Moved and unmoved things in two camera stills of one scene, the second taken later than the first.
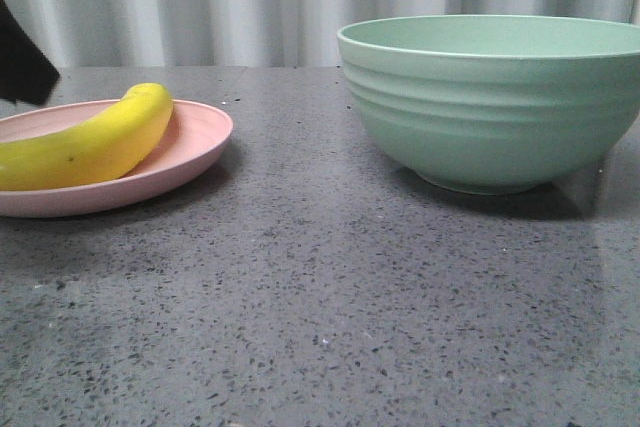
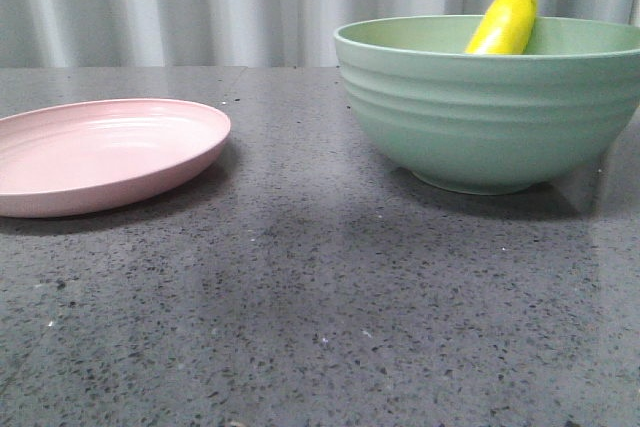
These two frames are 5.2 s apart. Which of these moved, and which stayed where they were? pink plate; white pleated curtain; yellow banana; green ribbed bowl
Moved: yellow banana
Stayed: green ribbed bowl; pink plate; white pleated curtain
